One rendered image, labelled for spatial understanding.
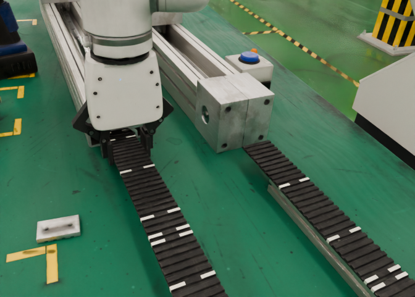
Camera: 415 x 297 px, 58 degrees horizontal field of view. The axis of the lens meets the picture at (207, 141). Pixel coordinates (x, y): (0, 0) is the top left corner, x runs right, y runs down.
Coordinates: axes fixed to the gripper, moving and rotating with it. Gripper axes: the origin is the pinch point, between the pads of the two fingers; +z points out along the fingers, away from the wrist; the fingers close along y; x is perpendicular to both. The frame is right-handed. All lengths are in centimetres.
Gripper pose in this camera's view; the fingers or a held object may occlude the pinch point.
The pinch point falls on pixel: (127, 146)
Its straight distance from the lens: 58.2
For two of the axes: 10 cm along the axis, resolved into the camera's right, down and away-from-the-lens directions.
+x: -4.3, -5.4, 7.3
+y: 9.0, -2.0, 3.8
